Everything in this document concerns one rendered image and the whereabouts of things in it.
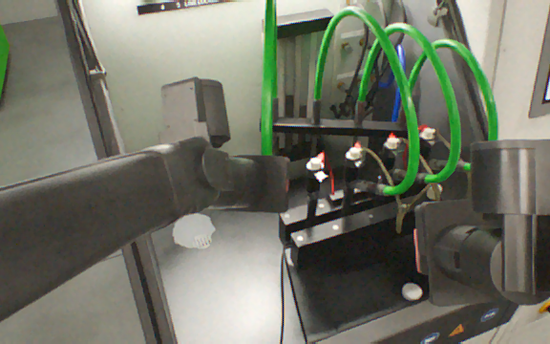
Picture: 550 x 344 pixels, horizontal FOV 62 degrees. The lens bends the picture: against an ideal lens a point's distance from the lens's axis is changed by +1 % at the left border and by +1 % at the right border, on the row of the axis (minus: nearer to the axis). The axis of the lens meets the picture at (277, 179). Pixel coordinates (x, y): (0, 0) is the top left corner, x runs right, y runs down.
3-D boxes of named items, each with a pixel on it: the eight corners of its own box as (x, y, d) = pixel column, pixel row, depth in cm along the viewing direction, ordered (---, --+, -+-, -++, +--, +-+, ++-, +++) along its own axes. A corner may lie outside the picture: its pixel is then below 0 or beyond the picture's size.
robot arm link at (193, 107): (115, 206, 38) (207, 187, 36) (97, 75, 39) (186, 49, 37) (183, 205, 50) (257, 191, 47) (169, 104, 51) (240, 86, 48)
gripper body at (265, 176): (216, 156, 57) (182, 150, 50) (292, 158, 53) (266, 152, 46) (214, 207, 57) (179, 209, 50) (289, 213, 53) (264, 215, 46)
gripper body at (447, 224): (478, 198, 47) (522, 198, 40) (487, 297, 47) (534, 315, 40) (417, 202, 47) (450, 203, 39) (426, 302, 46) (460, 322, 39)
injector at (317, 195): (310, 255, 93) (316, 180, 78) (300, 238, 96) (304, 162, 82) (322, 251, 93) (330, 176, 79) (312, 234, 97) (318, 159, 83)
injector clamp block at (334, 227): (295, 291, 97) (298, 247, 86) (278, 257, 104) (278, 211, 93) (429, 246, 106) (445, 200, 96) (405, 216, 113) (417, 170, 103)
